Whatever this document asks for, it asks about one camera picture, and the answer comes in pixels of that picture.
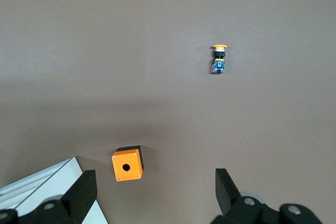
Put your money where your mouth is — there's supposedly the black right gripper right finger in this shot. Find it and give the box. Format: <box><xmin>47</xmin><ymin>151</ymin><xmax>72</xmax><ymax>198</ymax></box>
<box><xmin>212</xmin><ymin>168</ymin><xmax>323</xmax><ymax>224</ymax></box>

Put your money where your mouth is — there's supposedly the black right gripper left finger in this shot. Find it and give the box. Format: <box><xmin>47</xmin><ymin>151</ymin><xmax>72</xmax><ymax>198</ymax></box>
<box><xmin>0</xmin><ymin>170</ymin><xmax>98</xmax><ymax>224</ymax></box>

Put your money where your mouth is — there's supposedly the yellow mushroom push button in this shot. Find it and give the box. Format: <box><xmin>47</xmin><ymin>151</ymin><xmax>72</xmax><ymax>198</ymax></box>
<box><xmin>211</xmin><ymin>44</ymin><xmax>228</xmax><ymax>75</ymax></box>

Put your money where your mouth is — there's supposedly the white drawer cabinet shell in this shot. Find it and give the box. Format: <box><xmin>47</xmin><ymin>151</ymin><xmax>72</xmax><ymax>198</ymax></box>
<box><xmin>0</xmin><ymin>156</ymin><xmax>108</xmax><ymax>224</ymax></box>

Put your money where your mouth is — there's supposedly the brown table mat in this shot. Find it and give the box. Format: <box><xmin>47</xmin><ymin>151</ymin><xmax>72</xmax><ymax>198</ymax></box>
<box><xmin>0</xmin><ymin>0</ymin><xmax>336</xmax><ymax>224</ymax></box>

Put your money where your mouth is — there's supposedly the orange button enclosure box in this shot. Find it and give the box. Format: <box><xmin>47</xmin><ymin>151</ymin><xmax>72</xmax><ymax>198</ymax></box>
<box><xmin>111</xmin><ymin>144</ymin><xmax>144</xmax><ymax>182</ymax></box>

